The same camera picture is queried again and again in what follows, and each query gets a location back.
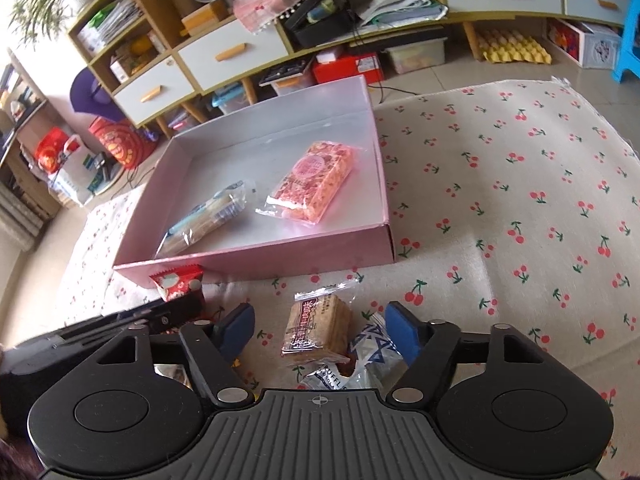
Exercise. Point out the clear plastic storage bin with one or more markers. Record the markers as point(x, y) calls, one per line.
point(417, 56)

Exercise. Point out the blue silver chocolate pack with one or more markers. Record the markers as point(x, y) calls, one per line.
point(378, 363)

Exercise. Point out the clear wafer pack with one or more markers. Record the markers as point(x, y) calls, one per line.
point(209, 216)

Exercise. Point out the pink floral snack pack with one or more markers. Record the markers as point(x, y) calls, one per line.
point(305, 193)

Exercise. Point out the long silver-green snack pack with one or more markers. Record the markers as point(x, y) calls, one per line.
point(329, 376)

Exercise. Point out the small red candy pack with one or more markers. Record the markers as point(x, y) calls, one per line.
point(179, 282)

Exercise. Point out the red gift bag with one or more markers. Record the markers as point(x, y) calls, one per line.
point(52, 148)

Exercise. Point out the yellow egg tray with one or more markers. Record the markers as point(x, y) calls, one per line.
point(501, 46)

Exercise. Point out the wooden tv cabinet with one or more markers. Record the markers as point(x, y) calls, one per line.
point(153, 64)

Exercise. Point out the pink cardboard box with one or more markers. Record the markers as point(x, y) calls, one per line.
point(260, 144)

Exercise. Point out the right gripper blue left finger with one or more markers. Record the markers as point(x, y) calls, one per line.
point(234, 332)

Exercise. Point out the white shopping bag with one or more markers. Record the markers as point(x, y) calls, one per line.
point(81, 174)

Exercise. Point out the cherry print floor cloth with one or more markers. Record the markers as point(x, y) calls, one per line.
point(511, 202)

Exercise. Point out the red shoe box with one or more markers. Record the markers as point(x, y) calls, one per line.
point(366, 65)

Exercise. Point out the purple plush toy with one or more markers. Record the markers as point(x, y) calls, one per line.
point(89, 97)

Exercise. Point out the red round gift box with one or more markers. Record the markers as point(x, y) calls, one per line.
point(128, 145)

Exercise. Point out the white patterned toy box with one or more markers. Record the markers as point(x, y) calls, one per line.
point(591, 46)

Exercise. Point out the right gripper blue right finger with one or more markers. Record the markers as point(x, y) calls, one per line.
point(406, 331)

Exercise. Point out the clear cracker pack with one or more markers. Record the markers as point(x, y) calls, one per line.
point(317, 331)

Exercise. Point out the black storage bag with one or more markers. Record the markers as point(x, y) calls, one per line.
point(316, 22)

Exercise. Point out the blue plastic stool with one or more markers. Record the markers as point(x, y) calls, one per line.
point(628, 58)

